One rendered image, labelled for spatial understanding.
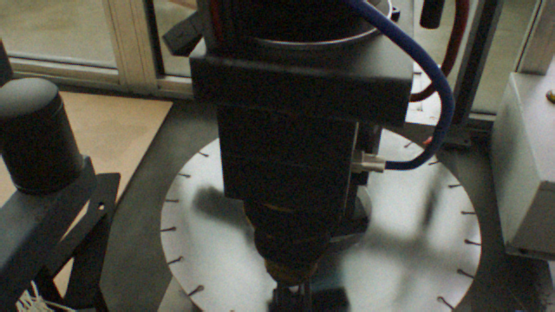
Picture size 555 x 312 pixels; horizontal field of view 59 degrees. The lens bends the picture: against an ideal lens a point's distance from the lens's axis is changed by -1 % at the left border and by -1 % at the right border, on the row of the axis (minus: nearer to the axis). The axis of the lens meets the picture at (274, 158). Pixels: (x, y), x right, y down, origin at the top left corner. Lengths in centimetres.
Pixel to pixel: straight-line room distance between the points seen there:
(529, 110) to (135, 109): 72
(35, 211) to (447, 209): 39
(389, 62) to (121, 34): 89
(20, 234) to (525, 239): 65
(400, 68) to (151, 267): 61
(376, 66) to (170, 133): 81
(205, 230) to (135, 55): 61
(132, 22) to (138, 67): 10
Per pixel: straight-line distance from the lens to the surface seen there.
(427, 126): 75
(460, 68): 90
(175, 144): 94
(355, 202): 43
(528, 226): 78
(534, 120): 83
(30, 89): 43
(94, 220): 57
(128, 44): 104
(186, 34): 54
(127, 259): 77
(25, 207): 44
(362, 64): 18
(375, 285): 47
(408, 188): 56
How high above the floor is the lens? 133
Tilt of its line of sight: 41 degrees down
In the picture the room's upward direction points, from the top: straight up
